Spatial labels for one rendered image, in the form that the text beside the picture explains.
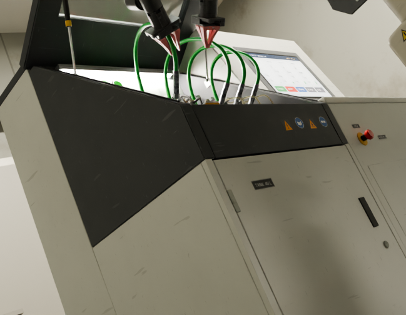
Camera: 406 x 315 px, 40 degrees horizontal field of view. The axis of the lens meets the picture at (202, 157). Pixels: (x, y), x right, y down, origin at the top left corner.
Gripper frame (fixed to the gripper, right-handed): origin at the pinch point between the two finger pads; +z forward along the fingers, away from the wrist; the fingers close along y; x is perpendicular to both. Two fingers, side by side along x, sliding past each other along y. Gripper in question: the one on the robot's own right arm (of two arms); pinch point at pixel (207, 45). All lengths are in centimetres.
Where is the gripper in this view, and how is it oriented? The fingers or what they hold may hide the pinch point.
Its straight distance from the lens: 184.6
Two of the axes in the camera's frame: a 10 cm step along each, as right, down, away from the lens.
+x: -8.3, 1.8, -5.3
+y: -5.6, -3.2, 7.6
